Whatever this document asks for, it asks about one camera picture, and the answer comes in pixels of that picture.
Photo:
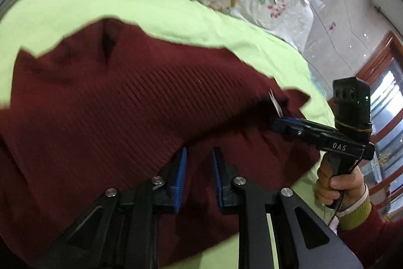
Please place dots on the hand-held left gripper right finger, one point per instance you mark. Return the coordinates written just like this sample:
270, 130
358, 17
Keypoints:
217, 180

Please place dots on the light green bed sheet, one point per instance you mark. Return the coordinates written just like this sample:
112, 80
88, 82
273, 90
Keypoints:
189, 23

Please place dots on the maroon hooded sweater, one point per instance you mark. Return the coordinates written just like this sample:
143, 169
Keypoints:
110, 105

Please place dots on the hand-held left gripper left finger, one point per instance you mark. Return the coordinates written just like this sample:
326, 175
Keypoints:
179, 180

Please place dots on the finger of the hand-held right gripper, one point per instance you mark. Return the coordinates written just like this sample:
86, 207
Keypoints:
292, 127
294, 120

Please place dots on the person's right hand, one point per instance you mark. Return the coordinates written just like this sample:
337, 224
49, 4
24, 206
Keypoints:
343, 185

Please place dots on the wooden window frame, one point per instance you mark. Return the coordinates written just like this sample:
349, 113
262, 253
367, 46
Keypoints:
382, 51

